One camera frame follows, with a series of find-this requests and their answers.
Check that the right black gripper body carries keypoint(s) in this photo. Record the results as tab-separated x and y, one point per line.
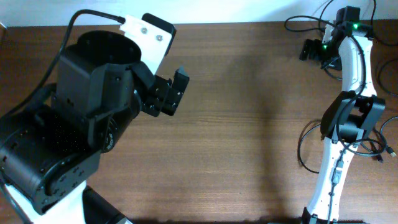
311	50

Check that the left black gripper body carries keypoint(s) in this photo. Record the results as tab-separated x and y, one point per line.
155	96

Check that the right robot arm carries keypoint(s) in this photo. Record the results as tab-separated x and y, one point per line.
352	116

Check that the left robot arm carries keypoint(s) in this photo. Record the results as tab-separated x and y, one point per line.
51	148

